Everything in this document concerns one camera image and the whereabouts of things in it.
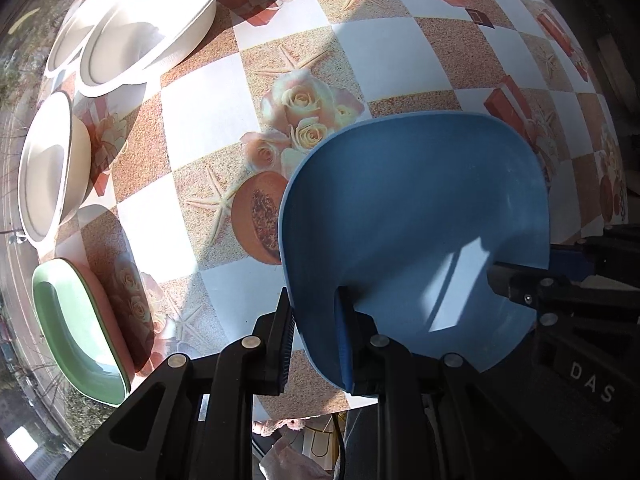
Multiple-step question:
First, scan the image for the printed checkered tablecloth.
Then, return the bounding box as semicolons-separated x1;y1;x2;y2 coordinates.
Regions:
10;0;631;421

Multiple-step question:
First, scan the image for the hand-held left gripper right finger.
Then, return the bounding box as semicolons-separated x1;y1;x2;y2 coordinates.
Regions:
332;286;568;480

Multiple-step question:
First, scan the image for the green bowl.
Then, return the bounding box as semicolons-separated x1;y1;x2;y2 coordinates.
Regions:
31;257;136;407

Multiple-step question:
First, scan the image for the white plate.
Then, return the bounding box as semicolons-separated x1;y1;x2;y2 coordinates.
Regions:
44;0;132;79

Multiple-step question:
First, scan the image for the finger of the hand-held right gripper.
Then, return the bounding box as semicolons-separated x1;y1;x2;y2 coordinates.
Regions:
487;259;640;323
550;225;640;286

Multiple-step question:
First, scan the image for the black cable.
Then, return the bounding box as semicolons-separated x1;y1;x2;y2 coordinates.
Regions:
331;412;349;480

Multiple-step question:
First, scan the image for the white bowl with stepped rim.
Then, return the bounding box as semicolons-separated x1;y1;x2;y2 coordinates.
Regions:
77;0;232;98

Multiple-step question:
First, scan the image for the white plastic bag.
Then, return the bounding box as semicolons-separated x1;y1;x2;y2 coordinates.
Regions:
260;435;332;480

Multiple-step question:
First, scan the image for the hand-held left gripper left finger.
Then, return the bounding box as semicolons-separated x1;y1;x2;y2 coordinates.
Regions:
55;287;294;480

